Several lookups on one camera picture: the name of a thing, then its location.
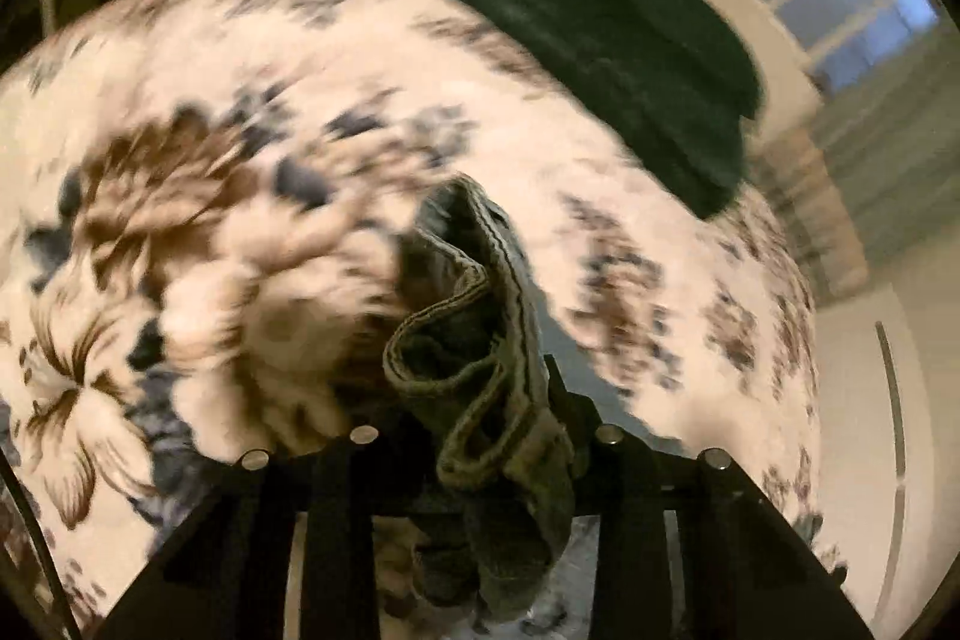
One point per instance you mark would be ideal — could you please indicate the dark green folded quilt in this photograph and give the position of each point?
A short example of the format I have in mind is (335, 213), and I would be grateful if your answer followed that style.
(600, 33)

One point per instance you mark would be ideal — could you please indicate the white bed headboard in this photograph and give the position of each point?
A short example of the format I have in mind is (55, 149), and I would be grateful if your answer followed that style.
(847, 385)

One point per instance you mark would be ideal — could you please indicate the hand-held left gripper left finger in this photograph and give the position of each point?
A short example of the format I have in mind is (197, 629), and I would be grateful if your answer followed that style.
(352, 482)

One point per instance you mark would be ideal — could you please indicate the blue denim pants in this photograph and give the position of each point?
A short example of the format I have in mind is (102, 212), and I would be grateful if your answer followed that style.
(480, 340)

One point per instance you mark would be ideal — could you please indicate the green striped curtain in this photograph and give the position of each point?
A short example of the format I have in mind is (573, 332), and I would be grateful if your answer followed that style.
(885, 160)

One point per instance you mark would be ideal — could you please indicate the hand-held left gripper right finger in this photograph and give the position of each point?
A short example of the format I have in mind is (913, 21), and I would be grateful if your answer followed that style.
(622, 482)

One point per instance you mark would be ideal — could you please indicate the floral bed blanket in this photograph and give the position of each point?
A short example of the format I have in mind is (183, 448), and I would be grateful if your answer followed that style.
(300, 123)

